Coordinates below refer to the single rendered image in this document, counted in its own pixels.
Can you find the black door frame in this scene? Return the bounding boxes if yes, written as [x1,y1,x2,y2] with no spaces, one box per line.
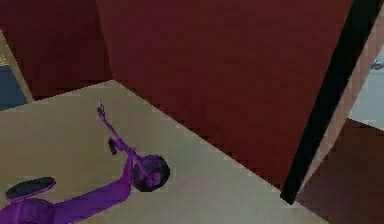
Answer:
[280,0,384,206]

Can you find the purple scooter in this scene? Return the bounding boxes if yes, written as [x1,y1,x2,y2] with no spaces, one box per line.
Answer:
[0,100,171,224]

